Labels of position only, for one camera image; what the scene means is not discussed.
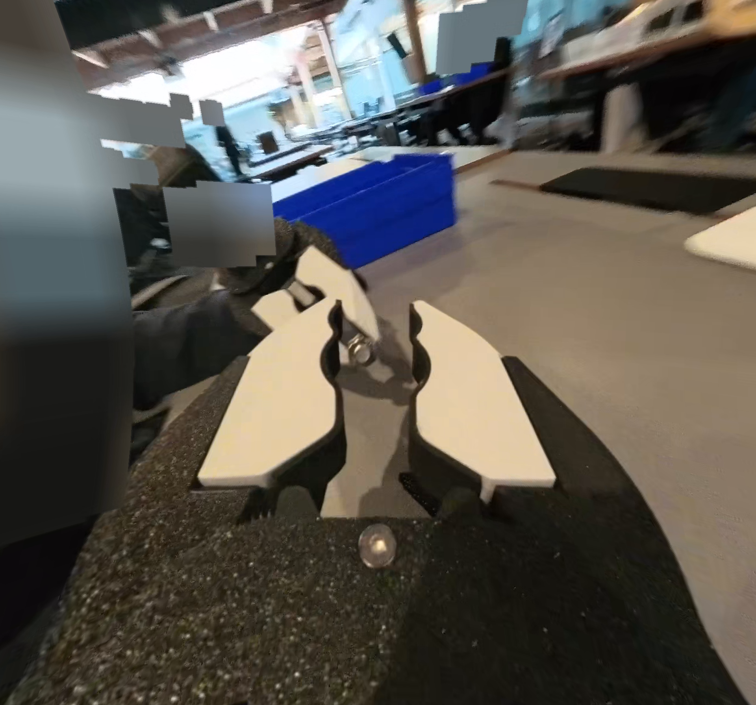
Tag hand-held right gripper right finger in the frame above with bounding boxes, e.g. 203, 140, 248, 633
409, 300, 558, 502

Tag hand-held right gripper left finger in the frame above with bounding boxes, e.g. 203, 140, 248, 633
196, 299, 346, 490

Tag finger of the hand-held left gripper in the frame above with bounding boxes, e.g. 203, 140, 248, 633
293, 246, 383, 347
251, 291, 309, 335

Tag steel hex bolt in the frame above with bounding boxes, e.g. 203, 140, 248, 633
345, 334, 380, 368

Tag blue plastic bin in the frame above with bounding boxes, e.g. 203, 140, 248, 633
272, 152, 457, 270

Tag person's left hand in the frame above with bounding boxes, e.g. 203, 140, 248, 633
133, 289, 271, 413

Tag long dark table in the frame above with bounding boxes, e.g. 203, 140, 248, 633
339, 67, 515, 148

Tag distant blue bins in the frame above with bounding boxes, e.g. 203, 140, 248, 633
421, 61, 498, 95

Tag black rubber mat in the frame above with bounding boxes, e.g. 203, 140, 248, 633
539, 167, 756, 217

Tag instruction sign on acrylic stand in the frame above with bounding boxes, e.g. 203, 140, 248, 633
684, 208, 756, 272

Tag cluttered work table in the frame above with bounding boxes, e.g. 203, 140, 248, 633
533, 14, 756, 151

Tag wooden post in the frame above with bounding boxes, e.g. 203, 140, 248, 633
391, 0, 428, 87

